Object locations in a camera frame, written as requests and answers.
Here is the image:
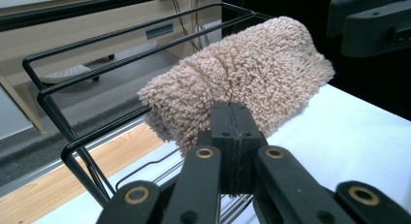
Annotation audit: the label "black wire rack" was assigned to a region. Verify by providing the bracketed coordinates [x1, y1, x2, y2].
[21, 1, 274, 224]

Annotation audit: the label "beige fluffy towel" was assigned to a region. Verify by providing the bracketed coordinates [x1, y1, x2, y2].
[137, 16, 336, 157]

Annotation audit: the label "white flat device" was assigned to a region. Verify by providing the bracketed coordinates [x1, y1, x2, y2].
[43, 64, 93, 85]

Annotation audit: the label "black hanging cables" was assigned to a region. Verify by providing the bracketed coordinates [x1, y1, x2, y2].
[170, 0, 212, 52]

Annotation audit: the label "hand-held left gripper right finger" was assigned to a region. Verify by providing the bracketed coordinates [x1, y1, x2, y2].
[230, 102, 269, 197]

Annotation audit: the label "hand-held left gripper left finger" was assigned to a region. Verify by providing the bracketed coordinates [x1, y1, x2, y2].
[208, 102, 239, 197]

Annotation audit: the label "beige cabinet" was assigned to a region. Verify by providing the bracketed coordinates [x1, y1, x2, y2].
[0, 0, 224, 132]

